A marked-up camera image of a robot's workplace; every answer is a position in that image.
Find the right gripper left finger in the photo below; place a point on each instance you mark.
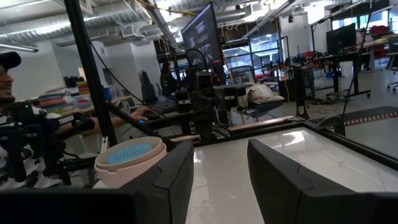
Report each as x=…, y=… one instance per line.
x=168, y=193

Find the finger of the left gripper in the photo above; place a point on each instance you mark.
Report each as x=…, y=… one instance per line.
x=230, y=98
x=182, y=102

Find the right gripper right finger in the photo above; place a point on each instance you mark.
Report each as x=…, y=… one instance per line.
x=280, y=199

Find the pale pink bowl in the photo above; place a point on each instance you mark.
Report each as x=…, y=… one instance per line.
x=124, y=178

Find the blue patterned bowl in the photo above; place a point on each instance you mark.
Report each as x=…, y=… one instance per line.
x=130, y=153

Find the cream white bowl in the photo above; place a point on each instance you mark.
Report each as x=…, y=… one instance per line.
x=102, y=159

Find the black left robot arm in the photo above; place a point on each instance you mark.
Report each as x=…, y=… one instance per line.
x=203, y=124

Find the stack of colourful bowls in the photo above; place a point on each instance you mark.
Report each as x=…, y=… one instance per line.
x=52, y=101
x=83, y=87

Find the black keyboard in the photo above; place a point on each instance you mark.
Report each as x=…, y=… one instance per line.
x=163, y=106

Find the person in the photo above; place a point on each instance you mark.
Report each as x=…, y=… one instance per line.
x=167, y=77
x=28, y=169

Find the white cloth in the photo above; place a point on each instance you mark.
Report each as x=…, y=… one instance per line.
x=262, y=94

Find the black computer mouse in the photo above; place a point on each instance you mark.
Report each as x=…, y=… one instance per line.
x=150, y=116

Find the person's hand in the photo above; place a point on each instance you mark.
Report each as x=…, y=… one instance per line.
x=141, y=113

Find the beige side table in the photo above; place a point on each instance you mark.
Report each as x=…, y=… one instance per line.
x=119, y=100

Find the large black monitor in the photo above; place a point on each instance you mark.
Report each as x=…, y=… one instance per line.
x=202, y=34

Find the black upright stand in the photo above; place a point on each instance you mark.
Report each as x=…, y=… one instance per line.
x=301, y=90

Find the black standing desk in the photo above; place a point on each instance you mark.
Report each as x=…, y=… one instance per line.
x=337, y=59

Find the black desk monitor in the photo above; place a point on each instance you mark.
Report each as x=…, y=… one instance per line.
x=341, y=39

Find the black cap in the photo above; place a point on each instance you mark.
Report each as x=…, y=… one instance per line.
x=9, y=59

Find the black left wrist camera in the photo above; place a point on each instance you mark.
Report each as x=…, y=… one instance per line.
x=204, y=80

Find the black table edge frame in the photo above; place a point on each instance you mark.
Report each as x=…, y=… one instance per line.
x=357, y=146

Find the grey curved bracket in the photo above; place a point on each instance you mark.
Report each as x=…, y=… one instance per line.
x=341, y=124

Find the black rig frame pole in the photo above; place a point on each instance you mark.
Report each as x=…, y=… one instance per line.
x=90, y=71

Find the silver ceiling air duct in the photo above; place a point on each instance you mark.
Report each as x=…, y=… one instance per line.
x=46, y=28

